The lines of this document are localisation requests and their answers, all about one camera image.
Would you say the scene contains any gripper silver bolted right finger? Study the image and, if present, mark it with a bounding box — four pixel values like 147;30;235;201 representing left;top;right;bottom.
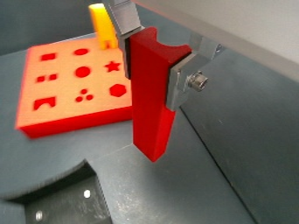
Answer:
166;32;226;111

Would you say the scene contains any red shape-sorter board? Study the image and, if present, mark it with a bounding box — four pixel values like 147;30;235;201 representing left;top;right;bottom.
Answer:
15;38;132;138

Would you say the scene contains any black curved fixture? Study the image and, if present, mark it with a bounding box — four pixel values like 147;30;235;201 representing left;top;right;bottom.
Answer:
0;160;112;224

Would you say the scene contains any yellow-orange peg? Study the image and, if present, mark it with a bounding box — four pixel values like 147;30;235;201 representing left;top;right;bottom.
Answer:
88;3;118;50

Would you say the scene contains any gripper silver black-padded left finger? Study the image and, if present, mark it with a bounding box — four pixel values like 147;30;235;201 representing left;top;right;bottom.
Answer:
103;0;144;79

